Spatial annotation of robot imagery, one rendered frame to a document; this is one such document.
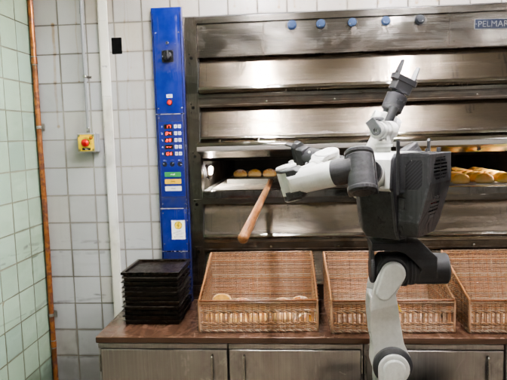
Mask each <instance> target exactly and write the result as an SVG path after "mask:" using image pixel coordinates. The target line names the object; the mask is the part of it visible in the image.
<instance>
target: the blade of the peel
mask: <svg viewBox="0 0 507 380"><path fill-rule="evenodd" d="M267 182H268V177H263V178H234V179H227V184H238V183H267ZM277 182H279V181H278V177H274V183H277Z"/></svg>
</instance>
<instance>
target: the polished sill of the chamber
mask: <svg viewBox="0 0 507 380"><path fill-rule="evenodd" d="M262 191H263V189H252V190H212V191H203V192H202V198H203V199H217V198H259V197H260V195H261V193H262ZM471 194H507V185H451V186H449V188H448V191H447V195H471ZM344 196H349V195H348V191H347V188H325V189H321V190H317V191H313V192H308V194H307V196H306V197H344ZM267 198H283V194H282V191H281V189H270V190H269V193H268V195H267Z"/></svg>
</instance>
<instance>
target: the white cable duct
mask: <svg viewBox="0 0 507 380"><path fill-rule="evenodd" d="M97 17H98V31H99V45H100V71H101V85H102V99H103V126H104V139H105V153H106V180H107V193H108V207H109V233H110V247H111V261H112V288H113V302H114V315H115V317H116V316H117V315H118V314H119V313H120V312H121V311H122V310H123V308H122V306H123V298H122V283H121V274H120V273H121V254H120V240H119V226H118V199H117V184H116V170H115V143H114V128H113V113H112V86H111V72H110V58H109V30H108V16H107V1H106V0H97Z"/></svg>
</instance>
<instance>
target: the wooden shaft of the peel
mask: <svg viewBox="0 0 507 380"><path fill-rule="evenodd" d="M272 183H273V180H272V179H269V180H268V182H267V183H266V186H265V188H264V189H263V191H262V193H261V195H260V197H259V199H258V201H257V202H256V204H255V206H254V208H253V210H252V211H251V213H250V215H249V217H248V219H247V221H246V223H245V224H244V227H243V229H242V230H241V232H240V234H239V236H238V241H239V243H241V244H246V243H247V241H248V239H249V237H250V234H251V232H252V230H253V228H254V225H255V223H256V221H257V218H258V216H259V214H260V211H261V209H262V207H263V204H264V202H265V200H266V197H267V195H268V193H269V190H270V188H271V186H272Z"/></svg>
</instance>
